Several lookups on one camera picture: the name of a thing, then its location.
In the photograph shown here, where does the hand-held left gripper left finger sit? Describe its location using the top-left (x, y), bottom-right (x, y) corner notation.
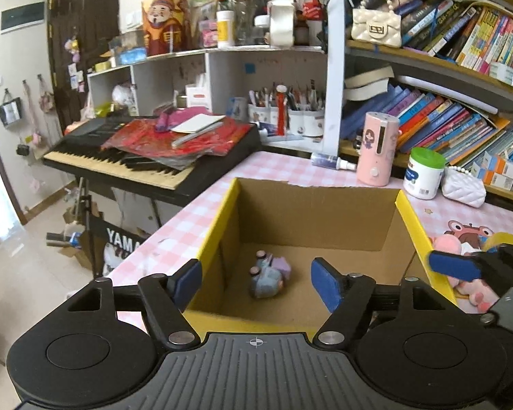
top-left (66, 260), bottom-right (202, 350)

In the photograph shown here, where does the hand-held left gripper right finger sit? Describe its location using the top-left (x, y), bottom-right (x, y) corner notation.
top-left (311, 257), bottom-right (459, 349)

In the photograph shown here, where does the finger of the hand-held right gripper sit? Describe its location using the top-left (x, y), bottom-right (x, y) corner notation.
top-left (426, 243), bottom-right (513, 298)

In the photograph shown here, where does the pink plush toy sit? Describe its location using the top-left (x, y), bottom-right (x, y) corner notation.
top-left (430, 234), bottom-right (503, 313)

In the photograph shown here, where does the yellow cardboard box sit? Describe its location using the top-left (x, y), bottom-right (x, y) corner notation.
top-left (183, 176), bottom-right (458, 338)

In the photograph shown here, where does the small blue purple toy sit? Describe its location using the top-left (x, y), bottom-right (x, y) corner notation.
top-left (248, 250), bottom-right (292, 300)

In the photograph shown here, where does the pink checked printed tablecloth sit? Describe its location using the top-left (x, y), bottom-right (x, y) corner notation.
top-left (107, 149), bottom-right (513, 321)

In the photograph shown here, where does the white quilted purse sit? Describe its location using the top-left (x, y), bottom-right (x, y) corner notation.
top-left (441, 166), bottom-right (487, 208)

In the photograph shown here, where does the white jar green lid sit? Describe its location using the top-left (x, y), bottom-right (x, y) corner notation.
top-left (403, 147), bottom-right (446, 200)

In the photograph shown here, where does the orange white small carton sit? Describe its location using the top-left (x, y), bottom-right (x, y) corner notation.
top-left (470, 151), bottom-right (513, 191)

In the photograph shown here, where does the black keyboard stand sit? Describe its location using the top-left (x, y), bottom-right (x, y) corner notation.
top-left (75, 175), bottom-right (163, 278)

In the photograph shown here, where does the clear spray bottle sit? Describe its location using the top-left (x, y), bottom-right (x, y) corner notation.
top-left (310, 152), bottom-right (359, 170)

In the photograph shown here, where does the floor clutter cardboard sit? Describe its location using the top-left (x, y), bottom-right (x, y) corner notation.
top-left (47, 222), bottom-right (92, 270)

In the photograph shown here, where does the pink cylinder humidifier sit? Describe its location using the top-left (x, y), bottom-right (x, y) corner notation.
top-left (356, 112), bottom-right (400, 187)

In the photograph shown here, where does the black electronic keyboard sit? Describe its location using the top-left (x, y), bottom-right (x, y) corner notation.
top-left (42, 116), bottom-right (262, 206)

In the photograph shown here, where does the row of blue red books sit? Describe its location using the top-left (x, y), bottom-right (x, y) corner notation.
top-left (341, 85), bottom-right (513, 172)

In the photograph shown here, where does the red patterned cloth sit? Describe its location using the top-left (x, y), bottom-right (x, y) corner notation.
top-left (100, 115), bottom-right (251, 167)

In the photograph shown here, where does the magenta fabric item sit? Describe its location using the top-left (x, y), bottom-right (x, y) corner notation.
top-left (154, 109), bottom-right (206, 131)

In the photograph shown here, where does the white rolled paper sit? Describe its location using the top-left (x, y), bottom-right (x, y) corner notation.
top-left (395, 74), bottom-right (501, 114)

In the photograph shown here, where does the blue print cup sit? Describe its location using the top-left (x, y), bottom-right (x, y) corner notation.
top-left (226, 97), bottom-right (249, 120)

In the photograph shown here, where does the white cartoon print pen cup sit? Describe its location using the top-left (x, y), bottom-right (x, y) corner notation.
top-left (248, 103), bottom-right (278, 124)

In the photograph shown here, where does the red stick ornament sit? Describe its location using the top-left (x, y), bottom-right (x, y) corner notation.
top-left (275, 85), bottom-right (288, 135)

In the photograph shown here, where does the white box red label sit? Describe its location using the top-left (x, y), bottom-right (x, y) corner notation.
top-left (185, 83), bottom-right (212, 109)

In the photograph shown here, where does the white plastic bag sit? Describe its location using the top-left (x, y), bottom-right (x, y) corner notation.
top-left (111, 83), bottom-right (137, 109)

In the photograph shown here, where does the thick beige book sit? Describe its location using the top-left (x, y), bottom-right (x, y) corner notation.
top-left (344, 66), bottom-right (396, 101)

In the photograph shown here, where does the wooden bookshelf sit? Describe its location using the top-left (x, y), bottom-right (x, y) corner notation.
top-left (325, 0), bottom-right (513, 214)

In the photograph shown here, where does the white shelf unit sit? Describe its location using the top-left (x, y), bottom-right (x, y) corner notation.
top-left (87, 46), bottom-right (328, 154)

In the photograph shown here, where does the row of colourful books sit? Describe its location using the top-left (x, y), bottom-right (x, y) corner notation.
top-left (399, 0), bottom-right (513, 73)

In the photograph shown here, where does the pink hanging bag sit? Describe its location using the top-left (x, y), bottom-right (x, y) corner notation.
top-left (38, 74), bottom-right (56, 114)

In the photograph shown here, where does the blue flat box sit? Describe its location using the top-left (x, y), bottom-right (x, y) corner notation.
top-left (109, 36), bottom-right (148, 67)

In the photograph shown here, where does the black white hanging bag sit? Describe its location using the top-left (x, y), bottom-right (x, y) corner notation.
top-left (0, 90), bottom-right (23, 128)

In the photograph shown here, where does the pink item box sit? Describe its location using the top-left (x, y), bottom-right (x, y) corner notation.
top-left (199, 19), bottom-right (219, 49)

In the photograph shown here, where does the brown glass bottle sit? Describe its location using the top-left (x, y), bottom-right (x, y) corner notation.
top-left (294, 11), bottom-right (311, 46)

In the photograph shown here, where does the white bottle yellow label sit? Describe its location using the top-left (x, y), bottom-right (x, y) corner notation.
top-left (216, 10), bottom-right (237, 49)

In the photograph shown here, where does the white ceramic holder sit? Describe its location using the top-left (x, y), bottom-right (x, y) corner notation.
top-left (267, 0), bottom-right (298, 49)

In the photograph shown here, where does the small white lid jar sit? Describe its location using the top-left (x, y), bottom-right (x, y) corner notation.
top-left (254, 15), bottom-right (271, 45)

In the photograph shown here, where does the dark brown door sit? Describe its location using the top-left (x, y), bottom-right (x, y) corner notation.
top-left (47, 0), bottom-right (120, 137)

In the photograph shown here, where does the cream pearl handle handbag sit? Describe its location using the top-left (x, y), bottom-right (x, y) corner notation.
top-left (351, 0), bottom-right (403, 49)

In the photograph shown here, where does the dark wall panel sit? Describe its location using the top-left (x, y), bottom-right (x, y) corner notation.
top-left (1, 2), bottom-right (45, 34)

